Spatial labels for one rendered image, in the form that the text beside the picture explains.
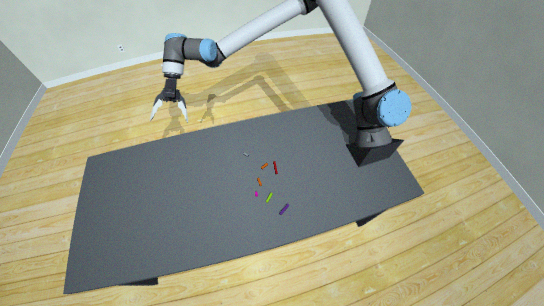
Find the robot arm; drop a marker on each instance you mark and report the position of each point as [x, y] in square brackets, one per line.
[389, 106]

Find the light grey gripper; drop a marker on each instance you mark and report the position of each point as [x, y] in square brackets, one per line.
[158, 100]

